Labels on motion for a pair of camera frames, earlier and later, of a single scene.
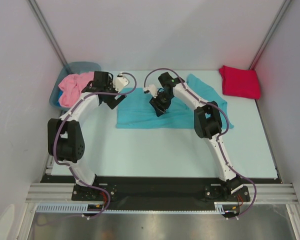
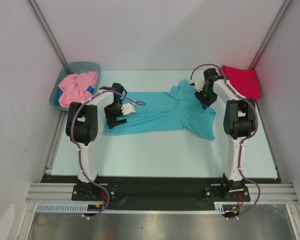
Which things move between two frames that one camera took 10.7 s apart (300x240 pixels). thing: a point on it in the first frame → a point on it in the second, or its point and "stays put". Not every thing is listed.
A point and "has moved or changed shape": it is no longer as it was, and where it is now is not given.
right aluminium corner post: (278, 20) stays put
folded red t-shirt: (240, 82) stays put
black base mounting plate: (156, 189) stays put
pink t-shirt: (71, 86) stays put
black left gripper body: (110, 99) → (112, 111)
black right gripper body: (159, 105) → (207, 100)
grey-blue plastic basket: (75, 67) stays put
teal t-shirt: (136, 111) has moved or changed shape
